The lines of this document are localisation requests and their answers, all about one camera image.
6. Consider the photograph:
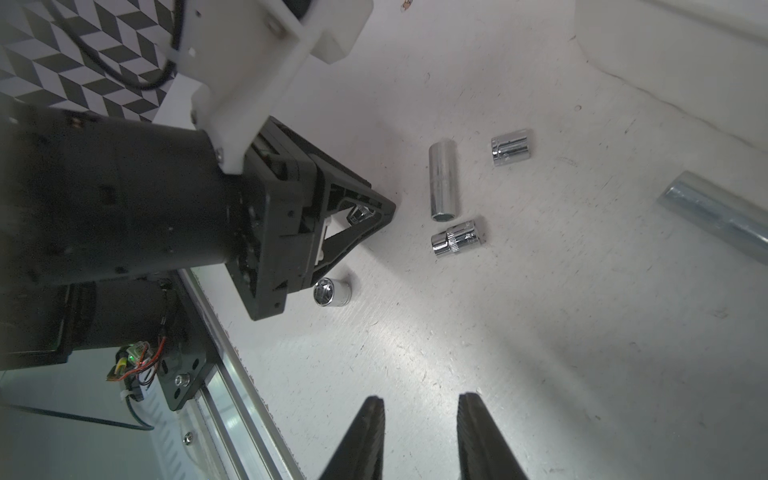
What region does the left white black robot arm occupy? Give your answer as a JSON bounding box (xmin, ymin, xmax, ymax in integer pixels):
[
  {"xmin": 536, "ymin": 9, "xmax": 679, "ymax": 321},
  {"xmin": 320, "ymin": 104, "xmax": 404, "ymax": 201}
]
[{"xmin": 1, "ymin": 99, "xmax": 395, "ymax": 370}]

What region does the long silver socket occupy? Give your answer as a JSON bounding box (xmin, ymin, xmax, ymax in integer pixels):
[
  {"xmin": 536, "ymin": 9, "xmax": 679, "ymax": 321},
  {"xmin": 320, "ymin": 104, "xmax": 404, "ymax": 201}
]
[
  {"xmin": 429, "ymin": 139, "xmax": 459, "ymax": 222},
  {"xmin": 659, "ymin": 171, "xmax": 767, "ymax": 265}
]

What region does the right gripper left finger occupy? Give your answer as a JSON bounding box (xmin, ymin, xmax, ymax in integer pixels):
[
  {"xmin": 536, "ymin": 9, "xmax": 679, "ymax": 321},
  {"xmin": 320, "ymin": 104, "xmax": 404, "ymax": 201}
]
[{"xmin": 320, "ymin": 396, "xmax": 386, "ymax": 480}]

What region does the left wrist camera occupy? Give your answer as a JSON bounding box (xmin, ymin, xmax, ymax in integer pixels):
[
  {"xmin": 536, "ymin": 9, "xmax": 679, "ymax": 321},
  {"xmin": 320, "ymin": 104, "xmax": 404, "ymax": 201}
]
[{"xmin": 175, "ymin": 0, "xmax": 374, "ymax": 175}]

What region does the aluminium front rail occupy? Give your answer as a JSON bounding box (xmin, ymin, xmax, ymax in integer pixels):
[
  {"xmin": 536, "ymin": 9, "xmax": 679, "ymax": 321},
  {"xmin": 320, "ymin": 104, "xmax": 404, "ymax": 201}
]
[{"xmin": 143, "ymin": 270, "xmax": 304, "ymax": 479}]

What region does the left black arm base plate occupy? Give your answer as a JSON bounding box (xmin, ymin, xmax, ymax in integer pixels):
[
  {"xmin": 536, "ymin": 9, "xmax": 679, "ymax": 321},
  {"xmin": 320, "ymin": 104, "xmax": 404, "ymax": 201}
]
[{"xmin": 104, "ymin": 269, "xmax": 220, "ymax": 412}]

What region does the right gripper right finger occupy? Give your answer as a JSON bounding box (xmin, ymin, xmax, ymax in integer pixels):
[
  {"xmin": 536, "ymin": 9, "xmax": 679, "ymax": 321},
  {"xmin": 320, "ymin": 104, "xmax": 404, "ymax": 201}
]
[{"xmin": 457, "ymin": 392, "xmax": 527, "ymax": 480}]

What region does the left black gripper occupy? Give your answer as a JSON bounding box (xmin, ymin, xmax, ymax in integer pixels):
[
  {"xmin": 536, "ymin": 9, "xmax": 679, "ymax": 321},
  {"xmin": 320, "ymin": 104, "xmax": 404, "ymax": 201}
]
[{"xmin": 225, "ymin": 117, "xmax": 396, "ymax": 321}]

